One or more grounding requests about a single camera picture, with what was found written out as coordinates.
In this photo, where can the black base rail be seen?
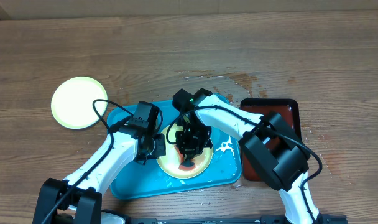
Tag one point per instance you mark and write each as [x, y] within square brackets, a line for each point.
[266, 219]

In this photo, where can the yellow plate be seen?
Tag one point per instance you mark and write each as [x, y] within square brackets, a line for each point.
[170, 162]
[77, 102]

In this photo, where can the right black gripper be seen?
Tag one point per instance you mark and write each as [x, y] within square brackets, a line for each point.
[191, 148]

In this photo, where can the orange sponge with dark scourer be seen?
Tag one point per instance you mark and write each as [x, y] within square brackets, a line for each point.
[187, 165]

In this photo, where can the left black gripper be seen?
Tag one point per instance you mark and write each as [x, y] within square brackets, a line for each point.
[160, 150]

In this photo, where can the blue plastic tray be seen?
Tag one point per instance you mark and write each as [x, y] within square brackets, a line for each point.
[138, 180]

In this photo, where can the dark red rectangular tray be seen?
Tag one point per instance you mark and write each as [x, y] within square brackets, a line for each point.
[287, 108]

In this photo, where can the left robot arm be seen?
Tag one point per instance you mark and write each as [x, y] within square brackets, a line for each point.
[78, 197]

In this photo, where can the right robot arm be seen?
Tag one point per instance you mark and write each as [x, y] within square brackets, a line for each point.
[271, 146]

